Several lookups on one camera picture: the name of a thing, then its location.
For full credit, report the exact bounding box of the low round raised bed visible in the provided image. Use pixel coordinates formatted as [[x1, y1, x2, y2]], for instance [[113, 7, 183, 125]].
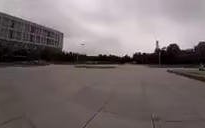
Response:
[[73, 64, 119, 70]]

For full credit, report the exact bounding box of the street lamp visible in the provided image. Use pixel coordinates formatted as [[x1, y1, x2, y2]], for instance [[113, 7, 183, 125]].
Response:
[[75, 40, 87, 63]]

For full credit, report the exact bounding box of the grey concrete plaza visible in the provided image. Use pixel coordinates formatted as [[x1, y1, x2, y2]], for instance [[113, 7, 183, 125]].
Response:
[[0, 63, 205, 128]]

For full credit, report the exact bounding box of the pale pole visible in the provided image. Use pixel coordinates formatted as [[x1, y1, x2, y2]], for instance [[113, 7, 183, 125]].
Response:
[[157, 49, 162, 66]]

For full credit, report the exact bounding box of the distant slim tower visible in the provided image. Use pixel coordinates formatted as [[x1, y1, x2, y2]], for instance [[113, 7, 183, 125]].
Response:
[[155, 39, 160, 53]]

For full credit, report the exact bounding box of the row of dark trees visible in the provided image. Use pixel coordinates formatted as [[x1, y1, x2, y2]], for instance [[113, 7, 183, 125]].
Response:
[[0, 41, 205, 66]]

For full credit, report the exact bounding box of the long flat-roofed pale building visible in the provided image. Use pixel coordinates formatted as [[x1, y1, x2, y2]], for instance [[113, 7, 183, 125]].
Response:
[[0, 9, 65, 63]]

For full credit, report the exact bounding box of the raised kerbed grass bed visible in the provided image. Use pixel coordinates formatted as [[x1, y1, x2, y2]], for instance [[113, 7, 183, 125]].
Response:
[[166, 67, 205, 85]]

